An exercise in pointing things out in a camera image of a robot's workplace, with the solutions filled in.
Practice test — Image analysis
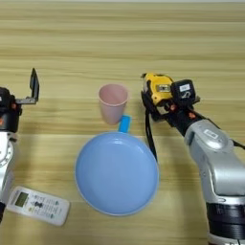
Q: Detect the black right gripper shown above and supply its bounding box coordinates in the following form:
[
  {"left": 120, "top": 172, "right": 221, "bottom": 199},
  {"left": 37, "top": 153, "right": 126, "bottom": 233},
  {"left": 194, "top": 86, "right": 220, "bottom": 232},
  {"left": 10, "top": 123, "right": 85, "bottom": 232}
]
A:
[{"left": 141, "top": 91, "right": 206, "bottom": 137}]

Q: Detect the yellow black tape measure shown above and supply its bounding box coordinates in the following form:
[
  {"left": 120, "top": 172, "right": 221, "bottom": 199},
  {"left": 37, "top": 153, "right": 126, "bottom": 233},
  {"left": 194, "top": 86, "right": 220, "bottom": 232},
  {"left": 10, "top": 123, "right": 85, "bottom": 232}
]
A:
[{"left": 140, "top": 72, "right": 175, "bottom": 165}]

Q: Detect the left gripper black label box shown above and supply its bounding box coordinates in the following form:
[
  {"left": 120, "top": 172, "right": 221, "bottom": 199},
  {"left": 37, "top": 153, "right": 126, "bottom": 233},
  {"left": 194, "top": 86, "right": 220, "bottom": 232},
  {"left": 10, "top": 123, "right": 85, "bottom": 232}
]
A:
[{"left": 0, "top": 86, "right": 12, "bottom": 107}]

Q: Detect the blue plate with tab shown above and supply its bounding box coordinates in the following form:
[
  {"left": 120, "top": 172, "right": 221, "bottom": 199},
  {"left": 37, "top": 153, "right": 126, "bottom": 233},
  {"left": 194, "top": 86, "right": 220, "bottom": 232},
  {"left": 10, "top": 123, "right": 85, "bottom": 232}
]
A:
[{"left": 74, "top": 114, "right": 161, "bottom": 217}]

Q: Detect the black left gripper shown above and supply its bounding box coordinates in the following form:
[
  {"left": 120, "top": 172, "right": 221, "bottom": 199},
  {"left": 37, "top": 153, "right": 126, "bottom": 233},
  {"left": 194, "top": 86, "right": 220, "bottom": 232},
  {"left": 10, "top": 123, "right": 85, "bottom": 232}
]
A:
[{"left": 0, "top": 67, "right": 40, "bottom": 132}]

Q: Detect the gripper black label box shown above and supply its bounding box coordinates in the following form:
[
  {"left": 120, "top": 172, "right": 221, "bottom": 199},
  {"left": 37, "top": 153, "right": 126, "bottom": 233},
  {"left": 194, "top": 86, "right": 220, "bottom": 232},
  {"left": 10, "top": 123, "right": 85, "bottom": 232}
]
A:
[
  {"left": 169, "top": 78, "right": 196, "bottom": 106},
  {"left": 0, "top": 86, "right": 12, "bottom": 107}
]

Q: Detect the pink plastic cup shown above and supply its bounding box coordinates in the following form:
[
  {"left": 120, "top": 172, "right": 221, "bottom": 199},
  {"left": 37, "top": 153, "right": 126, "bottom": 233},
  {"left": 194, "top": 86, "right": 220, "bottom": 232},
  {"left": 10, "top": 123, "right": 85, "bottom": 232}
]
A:
[{"left": 97, "top": 82, "right": 130, "bottom": 126}]

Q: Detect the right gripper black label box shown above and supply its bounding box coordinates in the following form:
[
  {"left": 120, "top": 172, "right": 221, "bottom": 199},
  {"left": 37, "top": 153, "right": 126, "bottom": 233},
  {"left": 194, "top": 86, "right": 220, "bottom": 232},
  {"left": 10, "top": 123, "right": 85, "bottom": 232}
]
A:
[{"left": 169, "top": 78, "right": 196, "bottom": 106}]

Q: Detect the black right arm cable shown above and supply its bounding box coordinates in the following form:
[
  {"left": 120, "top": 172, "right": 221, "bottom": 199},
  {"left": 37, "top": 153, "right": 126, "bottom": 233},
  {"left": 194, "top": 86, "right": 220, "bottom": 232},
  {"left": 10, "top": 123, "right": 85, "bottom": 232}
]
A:
[{"left": 232, "top": 138, "right": 245, "bottom": 150}]

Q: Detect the white remote control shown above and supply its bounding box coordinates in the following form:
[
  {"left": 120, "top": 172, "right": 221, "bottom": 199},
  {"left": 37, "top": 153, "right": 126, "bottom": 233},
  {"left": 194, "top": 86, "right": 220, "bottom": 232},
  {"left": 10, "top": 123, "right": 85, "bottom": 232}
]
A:
[{"left": 5, "top": 185, "right": 72, "bottom": 227}]

